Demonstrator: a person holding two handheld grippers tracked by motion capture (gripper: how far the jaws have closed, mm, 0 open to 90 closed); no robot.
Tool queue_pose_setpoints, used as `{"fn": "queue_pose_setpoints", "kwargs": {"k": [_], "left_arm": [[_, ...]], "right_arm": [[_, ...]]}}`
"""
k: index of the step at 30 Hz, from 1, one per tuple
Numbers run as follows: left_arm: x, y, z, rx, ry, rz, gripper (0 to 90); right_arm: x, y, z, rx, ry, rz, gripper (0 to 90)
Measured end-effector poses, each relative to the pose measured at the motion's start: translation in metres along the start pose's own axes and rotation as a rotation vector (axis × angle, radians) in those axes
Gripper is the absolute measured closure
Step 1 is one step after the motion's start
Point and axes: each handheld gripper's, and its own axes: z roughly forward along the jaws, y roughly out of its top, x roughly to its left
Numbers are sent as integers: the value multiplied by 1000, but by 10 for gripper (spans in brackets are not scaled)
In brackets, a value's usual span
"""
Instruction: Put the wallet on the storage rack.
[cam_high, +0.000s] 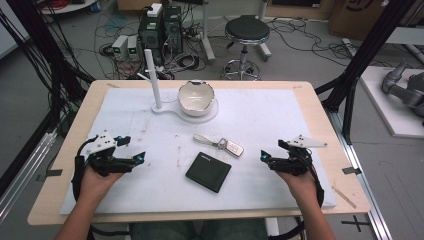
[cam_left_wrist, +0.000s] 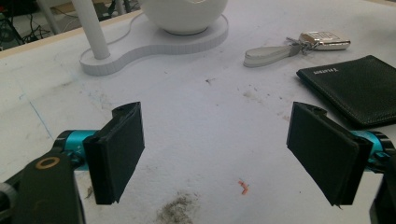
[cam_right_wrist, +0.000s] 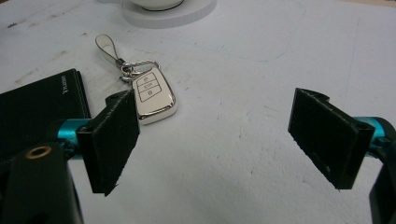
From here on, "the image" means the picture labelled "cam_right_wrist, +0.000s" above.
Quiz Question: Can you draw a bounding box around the white car key fob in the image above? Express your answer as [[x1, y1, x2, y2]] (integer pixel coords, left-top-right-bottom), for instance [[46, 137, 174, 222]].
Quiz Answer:
[[94, 34, 179, 126]]

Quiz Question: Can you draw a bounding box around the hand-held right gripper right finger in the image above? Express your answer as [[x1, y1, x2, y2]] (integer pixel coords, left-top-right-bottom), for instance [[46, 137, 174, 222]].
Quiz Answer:
[[287, 87, 387, 190]]

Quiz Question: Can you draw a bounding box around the black leather wallet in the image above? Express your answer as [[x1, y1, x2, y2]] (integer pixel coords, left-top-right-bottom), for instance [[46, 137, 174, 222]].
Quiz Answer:
[[0, 68, 92, 169]]

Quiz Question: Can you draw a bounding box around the white round base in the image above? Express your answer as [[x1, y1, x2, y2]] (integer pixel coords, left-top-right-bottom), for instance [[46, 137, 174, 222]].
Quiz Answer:
[[121, 0, 217, 30]]

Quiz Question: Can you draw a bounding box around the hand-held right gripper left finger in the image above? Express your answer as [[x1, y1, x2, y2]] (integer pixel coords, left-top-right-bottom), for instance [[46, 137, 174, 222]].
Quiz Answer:
[[57, 89, 140, 197]]

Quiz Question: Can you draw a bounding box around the white bowl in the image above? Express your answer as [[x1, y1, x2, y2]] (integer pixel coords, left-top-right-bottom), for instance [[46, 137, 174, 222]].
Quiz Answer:
[[129, 0, 185, 12]]

